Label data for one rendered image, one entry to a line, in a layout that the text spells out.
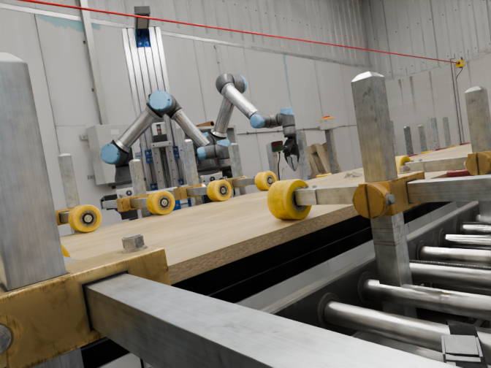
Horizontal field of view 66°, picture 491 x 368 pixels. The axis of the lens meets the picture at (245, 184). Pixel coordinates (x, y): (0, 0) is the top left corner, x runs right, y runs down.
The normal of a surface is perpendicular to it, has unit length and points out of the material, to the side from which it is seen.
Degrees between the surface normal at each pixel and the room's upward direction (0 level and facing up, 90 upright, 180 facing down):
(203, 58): 90
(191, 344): 90
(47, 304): 90
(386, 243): 90
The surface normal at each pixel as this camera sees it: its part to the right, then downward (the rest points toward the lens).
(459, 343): -0.26, -0.92
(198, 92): 0.72, -0.07
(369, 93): -0.74, 0.15
